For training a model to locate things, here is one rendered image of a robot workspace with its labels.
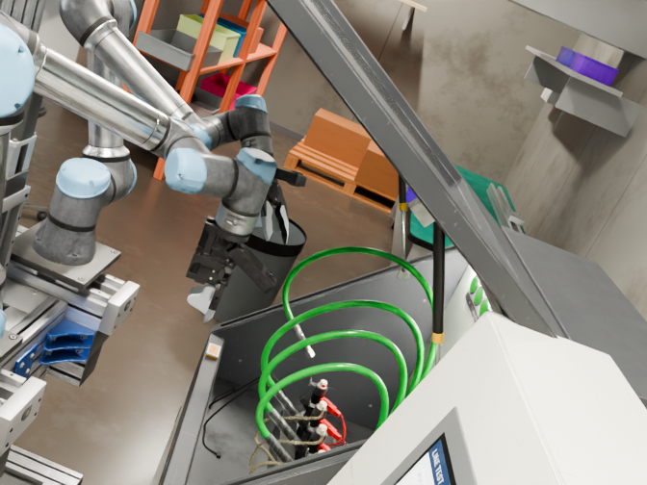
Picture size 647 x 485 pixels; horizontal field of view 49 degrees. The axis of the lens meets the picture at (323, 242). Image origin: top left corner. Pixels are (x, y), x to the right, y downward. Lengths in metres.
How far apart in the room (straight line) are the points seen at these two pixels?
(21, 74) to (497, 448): 0.79
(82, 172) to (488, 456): 1.20
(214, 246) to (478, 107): 6.48
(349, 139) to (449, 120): 1.19
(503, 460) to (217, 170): 0.67
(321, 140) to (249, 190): 5.85
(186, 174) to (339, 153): 5.94
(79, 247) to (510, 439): 1.22
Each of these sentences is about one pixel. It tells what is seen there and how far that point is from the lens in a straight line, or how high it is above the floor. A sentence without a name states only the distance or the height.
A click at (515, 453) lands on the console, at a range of 0.91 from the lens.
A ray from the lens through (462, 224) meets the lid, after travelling 1.06.
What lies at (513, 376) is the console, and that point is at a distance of 0.99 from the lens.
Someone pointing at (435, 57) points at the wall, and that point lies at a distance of 7.64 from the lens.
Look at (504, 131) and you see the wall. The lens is 7.78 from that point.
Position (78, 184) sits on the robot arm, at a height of 1.24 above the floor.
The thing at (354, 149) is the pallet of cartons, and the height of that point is 0.32.
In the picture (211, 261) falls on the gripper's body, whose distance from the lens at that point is 1.36.
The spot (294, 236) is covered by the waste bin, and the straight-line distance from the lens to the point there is 3.97.
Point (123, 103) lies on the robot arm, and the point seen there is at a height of 1.58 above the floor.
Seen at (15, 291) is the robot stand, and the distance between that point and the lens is 1.88.
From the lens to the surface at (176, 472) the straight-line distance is 1.50.
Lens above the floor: 1.94
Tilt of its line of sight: 21 degrees down
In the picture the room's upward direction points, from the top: 24 degrees clockwise
